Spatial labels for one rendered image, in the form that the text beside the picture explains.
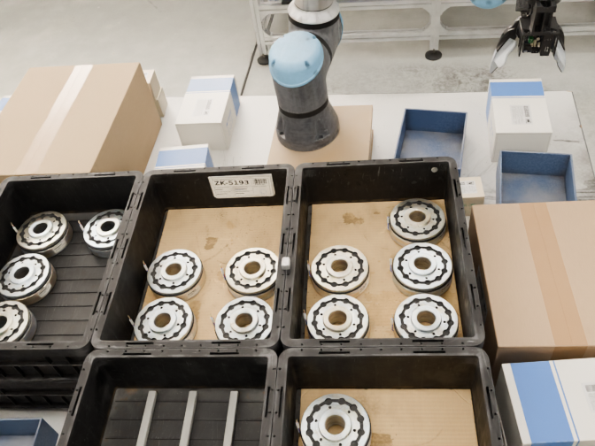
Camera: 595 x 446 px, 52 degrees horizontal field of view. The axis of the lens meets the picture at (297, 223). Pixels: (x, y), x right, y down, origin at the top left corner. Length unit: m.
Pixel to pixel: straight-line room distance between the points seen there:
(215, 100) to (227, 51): 1.71
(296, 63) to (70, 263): 0.61
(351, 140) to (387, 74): 1.57
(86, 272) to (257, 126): 0.64
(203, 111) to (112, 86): 0.23
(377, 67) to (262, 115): 1.43
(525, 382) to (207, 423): 0.48
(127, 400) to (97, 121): 0.67
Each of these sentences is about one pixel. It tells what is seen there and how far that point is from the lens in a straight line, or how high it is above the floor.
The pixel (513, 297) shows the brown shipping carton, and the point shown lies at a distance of 1.06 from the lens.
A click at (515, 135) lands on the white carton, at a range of 1.46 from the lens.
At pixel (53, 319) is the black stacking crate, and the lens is 1.21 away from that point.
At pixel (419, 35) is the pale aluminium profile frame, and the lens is 3.02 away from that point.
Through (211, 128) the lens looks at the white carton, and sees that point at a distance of 1.55.
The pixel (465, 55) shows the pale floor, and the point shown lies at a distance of 3.11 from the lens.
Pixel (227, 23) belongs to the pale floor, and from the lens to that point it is 3.55.
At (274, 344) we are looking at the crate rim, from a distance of 0.93.
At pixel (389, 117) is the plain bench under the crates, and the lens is 1.62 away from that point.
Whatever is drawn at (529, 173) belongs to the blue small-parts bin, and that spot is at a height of 0.71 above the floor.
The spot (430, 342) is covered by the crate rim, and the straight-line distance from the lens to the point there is 0.92.
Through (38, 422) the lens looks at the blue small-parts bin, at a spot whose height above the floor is 0.76.
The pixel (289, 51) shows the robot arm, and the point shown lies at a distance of 1.33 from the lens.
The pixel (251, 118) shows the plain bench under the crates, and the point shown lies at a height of 0.70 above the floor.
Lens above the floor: 1.72
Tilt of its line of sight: 48 degrees down
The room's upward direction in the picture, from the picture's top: 10 degrees counter-clockwise
